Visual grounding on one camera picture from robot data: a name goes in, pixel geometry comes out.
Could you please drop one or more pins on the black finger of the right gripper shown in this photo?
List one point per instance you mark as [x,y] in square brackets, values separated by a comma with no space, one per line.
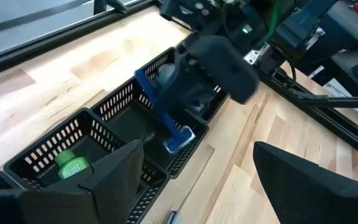
[179,84]
[205,93]

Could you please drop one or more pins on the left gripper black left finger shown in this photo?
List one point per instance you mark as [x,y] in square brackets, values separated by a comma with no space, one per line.
[73,202]

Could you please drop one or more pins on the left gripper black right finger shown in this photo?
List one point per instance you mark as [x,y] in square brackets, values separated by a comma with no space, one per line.
[315,199]

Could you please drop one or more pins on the grey roll-on deodorant bottle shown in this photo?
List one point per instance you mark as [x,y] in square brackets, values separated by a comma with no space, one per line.
[166,76]
[173,217]
[198,107]

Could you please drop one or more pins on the small green plastic bottle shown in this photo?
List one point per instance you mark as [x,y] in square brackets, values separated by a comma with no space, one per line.
[71,165]

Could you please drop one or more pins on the blue disposable razor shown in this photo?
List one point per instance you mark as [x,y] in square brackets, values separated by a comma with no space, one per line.
[172,133]

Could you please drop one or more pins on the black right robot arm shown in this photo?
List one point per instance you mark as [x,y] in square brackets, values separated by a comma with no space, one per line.
[300,25]

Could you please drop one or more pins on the grey laptop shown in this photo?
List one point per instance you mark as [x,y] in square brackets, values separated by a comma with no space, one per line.
[353,28]

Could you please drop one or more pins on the black metal table frame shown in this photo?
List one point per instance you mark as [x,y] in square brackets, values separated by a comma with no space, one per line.
[57,34]

